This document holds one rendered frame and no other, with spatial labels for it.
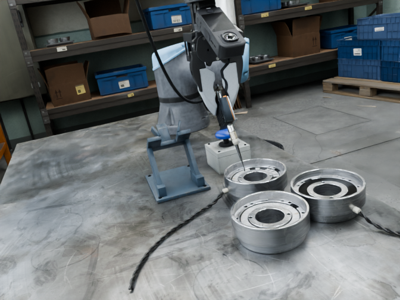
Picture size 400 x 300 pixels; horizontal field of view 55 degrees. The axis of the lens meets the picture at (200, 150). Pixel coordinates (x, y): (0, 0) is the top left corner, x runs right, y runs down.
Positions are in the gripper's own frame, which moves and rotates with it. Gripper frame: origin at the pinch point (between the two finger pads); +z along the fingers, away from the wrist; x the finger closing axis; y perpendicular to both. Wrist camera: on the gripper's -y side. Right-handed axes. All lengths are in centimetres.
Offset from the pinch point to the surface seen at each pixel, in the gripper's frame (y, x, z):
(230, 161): 0.4, -0.3, 10.9
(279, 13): 332, -190, -2
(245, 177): -8.6, 0.4, 10.8
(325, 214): -24.8, -4.4, 11.4
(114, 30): 330, -11, -13
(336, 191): -20.1, -9.5, 11.3
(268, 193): -18.6, 0.9, 9.4
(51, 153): 42, 37, 13
